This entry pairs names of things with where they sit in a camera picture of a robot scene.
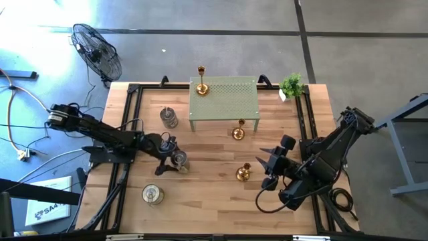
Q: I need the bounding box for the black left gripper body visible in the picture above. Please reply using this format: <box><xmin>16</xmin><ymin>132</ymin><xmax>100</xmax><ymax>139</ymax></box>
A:
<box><xmin>140</xmin><ymin>133</ymin><xmax>178</xmax><ymax>161</ymax></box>

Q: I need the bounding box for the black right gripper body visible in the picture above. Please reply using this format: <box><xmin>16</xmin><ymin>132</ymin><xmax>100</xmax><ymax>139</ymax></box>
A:
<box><xmin>262</xmin><ymin>135</ymin><xmax>302</xmax><ymax>191</ymax></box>

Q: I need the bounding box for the silver jar table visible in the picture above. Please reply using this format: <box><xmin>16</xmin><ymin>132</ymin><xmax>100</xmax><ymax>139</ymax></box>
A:
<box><xmin>170</xmin><ymin>149</ymin><xmax>191</xmax><ymax>174</ymax></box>

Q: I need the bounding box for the brass candlestick holder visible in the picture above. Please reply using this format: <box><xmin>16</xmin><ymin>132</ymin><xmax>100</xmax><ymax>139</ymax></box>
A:
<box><xmin>231</xmin><ymin>118</ymin><xmax>247</xmax><ymax>141</ymax></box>
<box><xmin>235</xmin><ymin>162</ymin><xmax>252</xmax><ymax>182</ymax></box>
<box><xmin>195</xmin><ymin>65</ymin><xmax>211</xmax><ymax>97</ymax></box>

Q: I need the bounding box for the glass candle jar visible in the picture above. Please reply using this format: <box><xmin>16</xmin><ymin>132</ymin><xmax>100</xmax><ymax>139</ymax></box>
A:
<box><xmin>159</xmin><ymin>106</ymin><xmax>179</xmax><ymax>130</ymax></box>

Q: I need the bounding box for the silver jar front left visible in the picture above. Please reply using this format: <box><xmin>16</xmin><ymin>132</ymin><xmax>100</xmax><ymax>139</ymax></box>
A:
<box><xmin>141</xmin><ymin>183</ymin><xmax>165</xmax><ymax>206</ymax></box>

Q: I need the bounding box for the green perforated metal shelf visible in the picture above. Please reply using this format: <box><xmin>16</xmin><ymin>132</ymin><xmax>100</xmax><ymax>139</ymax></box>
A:
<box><xmin>189</xmin><ymin>76</ymin><xmax>261</xmax><ymax>133</ymax></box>

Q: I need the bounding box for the green plant in white pot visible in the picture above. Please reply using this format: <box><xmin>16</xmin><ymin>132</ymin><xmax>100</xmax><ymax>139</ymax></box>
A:
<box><xmin>278</xmin><ymin>72</ymin><xmax>306</xmax><ymax>102</ymax></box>

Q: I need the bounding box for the black floor fan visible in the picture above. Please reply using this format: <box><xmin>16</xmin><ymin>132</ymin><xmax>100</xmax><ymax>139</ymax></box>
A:
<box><xmin>70</xmin><ymin>23</ymin><xmax>123</xmax><ymax>88</ymax></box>

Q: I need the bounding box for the white printed board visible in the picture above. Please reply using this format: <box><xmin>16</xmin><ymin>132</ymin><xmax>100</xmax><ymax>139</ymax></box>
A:
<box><xmin>25</xmin><ymin>175</ymin><xmax>73</xmax><ymax>227</ymax></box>

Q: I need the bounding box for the black stand beam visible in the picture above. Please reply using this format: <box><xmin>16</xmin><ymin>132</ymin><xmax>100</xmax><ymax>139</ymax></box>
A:
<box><xmin>0</xmin><ymin>178</ymin><xmax>82</xmax><ymax>206</ymax></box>

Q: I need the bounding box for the black floor bar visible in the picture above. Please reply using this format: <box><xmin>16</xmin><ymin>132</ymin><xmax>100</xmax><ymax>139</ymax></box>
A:
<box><xmin>0</xmin><ymin>69</ymin><xmax>38</xmax><ymax>80</ymax></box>

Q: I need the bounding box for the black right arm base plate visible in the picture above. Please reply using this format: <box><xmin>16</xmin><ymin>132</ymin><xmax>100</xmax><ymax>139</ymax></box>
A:
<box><xmin>298</xmin><ymin>136</ymin><xmax>348</xmax><ymax>168</ymax></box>

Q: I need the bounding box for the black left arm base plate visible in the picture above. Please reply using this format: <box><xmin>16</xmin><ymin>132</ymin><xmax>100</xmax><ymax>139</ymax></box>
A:
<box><xmin>82</xmin><ymin>145</ymin><xmax>138</xmax><ymax>165</ymax></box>

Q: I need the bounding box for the coiled black cable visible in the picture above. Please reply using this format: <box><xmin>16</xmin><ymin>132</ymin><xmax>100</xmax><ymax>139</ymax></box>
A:
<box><xmin>327</xmin><ymin>185</ymin><xmax>359</xmax><ymax>222</ymax></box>

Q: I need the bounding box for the black aluminium table frame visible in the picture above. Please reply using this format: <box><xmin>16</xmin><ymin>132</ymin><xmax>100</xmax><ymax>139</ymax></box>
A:
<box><xmin>76</xmin><ymin>82</ymin><xmax>361</xmax><ymax>241</ymax></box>

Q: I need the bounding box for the white metal bracket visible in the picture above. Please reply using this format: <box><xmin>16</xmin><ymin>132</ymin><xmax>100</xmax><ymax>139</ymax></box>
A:
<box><xmin>106</xmin><ymin>234</ymin><xmax>144</xmax><ymax>241</ymax></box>
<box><xmin>292</xmin><ymin>235</ymin><xmax>331</xmax><ymax>241</ymax></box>

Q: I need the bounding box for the grey floor cable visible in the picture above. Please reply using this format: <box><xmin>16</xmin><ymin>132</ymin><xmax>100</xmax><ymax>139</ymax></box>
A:
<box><xmin>16</xmin><ymin>149</ymin><xmax>88</xmax><ymax>183</ymax></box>

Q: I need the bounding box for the grey-blue metal table frame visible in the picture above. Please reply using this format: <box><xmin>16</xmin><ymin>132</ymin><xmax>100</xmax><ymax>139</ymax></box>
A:
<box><xmin>372</xmin><ymin>92</ymin><xmax>428</xmax><ymax>197</ymax></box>

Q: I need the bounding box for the thick beige floor cable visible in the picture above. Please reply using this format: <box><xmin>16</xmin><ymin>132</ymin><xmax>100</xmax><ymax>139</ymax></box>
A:
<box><xmin>0</xmin><ymin>68</ymin><xmax>54</xmax><ymax>153</ymax></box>

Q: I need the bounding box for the black upright post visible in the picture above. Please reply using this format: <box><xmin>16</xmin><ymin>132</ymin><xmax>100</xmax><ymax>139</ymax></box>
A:
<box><xmin>0</xmin><ymin>191</ymin><xmax>15</xmax><ymax>238</ymax></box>

